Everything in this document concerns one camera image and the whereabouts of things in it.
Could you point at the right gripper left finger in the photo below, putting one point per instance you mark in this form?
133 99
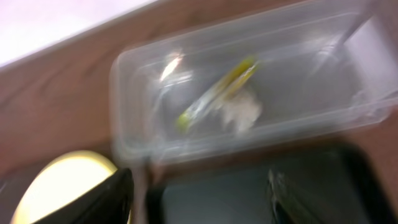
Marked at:
108 202

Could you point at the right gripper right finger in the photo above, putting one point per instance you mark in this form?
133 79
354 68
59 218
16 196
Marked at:
295 202

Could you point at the yellow plastic wrapper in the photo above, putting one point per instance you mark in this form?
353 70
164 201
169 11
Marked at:
223 89

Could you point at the black food waste tray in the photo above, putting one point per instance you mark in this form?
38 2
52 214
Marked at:
238 195

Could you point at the clear plastic waste bin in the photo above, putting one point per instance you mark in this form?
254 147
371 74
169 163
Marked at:
324 66

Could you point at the yellow round plate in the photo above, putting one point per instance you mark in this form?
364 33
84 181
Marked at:
60 182

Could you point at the crumpled white tissue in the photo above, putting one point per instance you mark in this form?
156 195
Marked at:
240 112

